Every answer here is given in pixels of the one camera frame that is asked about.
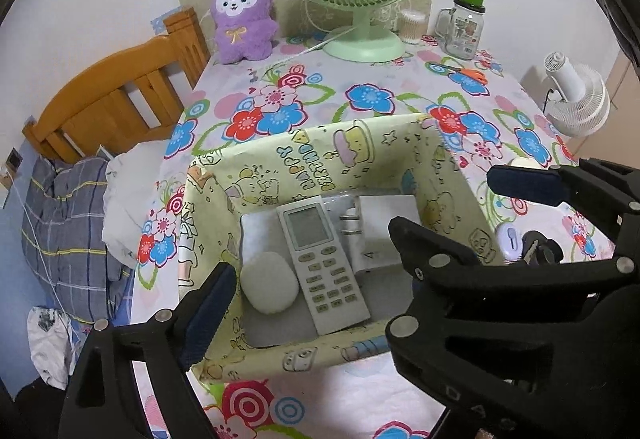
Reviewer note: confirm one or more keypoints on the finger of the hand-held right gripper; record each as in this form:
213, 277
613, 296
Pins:
525, 184
435, 244

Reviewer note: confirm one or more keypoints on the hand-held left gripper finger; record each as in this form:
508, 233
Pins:
210, 314

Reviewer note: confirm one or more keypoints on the large white charger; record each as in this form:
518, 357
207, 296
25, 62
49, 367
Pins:
385, 229

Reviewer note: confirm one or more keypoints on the small purple case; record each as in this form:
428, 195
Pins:
510, 241

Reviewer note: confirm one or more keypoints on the white round puff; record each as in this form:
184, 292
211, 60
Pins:
267, 281

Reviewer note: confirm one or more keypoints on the white remote control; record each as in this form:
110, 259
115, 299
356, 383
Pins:
325, 279

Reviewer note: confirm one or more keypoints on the yellow fabric storage box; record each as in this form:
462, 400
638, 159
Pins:
320, 159

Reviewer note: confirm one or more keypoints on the white standing fan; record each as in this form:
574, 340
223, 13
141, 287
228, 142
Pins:
580, 104

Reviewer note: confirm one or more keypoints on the orange scissors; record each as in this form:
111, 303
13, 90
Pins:
472, 75

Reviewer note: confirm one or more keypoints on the beige wooden door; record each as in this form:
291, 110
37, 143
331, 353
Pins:
627, 89

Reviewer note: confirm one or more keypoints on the white pillow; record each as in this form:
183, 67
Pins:
130, 199

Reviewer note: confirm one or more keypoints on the glass jar with green lid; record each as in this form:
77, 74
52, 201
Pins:
462, 31

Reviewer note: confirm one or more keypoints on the white stained cloth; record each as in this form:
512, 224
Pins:
47, 344

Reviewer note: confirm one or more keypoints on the grey plaid pillow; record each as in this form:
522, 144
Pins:
65, 229

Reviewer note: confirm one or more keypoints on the floral tablecloth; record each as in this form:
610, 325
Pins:
350, 74

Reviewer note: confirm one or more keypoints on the cotton swab jar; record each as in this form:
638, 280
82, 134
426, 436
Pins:
412, 26

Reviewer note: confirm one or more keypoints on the wooden bed headboard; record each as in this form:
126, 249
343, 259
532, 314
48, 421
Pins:
100, 89

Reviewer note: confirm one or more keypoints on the purple plush toy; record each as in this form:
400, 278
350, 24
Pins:
242, 19

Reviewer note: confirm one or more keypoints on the blue patterned poster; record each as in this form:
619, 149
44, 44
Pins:
160, 21

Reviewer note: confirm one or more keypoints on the wall outlet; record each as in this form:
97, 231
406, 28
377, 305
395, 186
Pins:
12, 159

